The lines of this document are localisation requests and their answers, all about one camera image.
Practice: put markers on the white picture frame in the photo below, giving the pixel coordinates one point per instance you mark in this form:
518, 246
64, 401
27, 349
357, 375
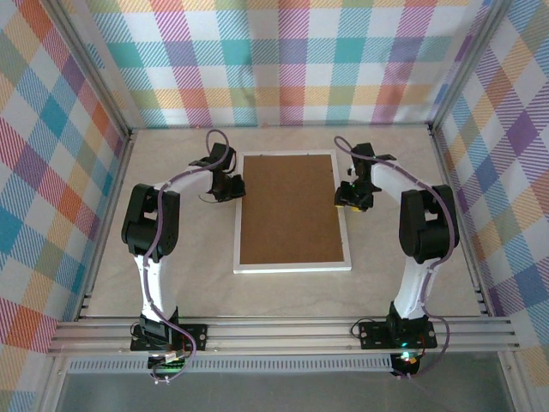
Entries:
291, 268

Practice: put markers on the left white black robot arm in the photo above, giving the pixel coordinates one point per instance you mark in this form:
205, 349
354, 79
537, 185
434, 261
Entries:
150, 223

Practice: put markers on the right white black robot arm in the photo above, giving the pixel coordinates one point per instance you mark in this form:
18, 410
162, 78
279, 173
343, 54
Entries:
429, 227

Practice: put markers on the green lit controller board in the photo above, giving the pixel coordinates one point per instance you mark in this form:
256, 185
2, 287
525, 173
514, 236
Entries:
407, 360
165, 365

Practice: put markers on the aluminium side rail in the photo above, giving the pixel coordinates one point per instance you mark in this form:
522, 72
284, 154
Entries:
115, 189
445, 171

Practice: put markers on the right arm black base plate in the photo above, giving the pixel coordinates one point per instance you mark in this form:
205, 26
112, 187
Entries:
373, 335

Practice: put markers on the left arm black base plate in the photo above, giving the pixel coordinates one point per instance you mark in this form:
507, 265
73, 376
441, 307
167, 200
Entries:
184, 327

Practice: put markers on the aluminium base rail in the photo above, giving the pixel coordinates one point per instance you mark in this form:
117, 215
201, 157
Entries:
279, 335

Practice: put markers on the aluminium frame post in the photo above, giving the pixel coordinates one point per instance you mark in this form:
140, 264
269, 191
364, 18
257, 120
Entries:
465, 64
53, 386
512, 386
95, 68

